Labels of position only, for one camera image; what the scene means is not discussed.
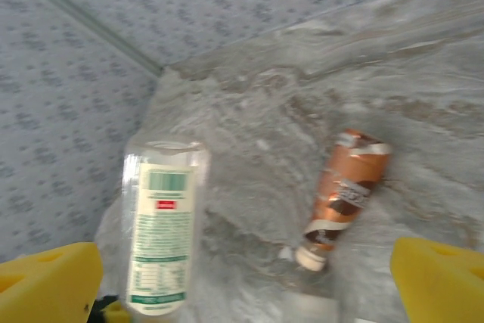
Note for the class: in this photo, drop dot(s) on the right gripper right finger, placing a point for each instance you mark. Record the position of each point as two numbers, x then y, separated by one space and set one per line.
442 285

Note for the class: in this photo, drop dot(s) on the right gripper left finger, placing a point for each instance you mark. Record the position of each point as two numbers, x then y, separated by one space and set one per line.
45 289

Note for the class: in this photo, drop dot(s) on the tall green cap bottle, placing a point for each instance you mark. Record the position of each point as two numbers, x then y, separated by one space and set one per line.
162 224

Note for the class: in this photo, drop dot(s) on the brown label bottle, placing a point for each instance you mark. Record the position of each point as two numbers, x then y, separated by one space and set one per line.
348 187

